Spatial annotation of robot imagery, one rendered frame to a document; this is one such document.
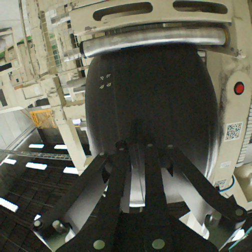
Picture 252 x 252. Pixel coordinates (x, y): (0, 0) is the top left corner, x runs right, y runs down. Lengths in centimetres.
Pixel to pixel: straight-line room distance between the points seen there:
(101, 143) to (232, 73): 42
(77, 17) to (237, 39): 34
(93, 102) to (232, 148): 53
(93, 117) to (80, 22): 20
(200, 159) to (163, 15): 29
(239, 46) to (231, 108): 24
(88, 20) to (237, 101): 49
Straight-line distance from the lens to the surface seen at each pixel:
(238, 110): 59
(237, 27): 39
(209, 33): 39
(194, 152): 32
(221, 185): 82
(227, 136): 62
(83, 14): 35
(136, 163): 17
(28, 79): 498
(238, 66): 54
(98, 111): 32
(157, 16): 34
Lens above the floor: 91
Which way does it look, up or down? 28 degrees up
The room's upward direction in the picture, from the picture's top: 169 degrees clockwise
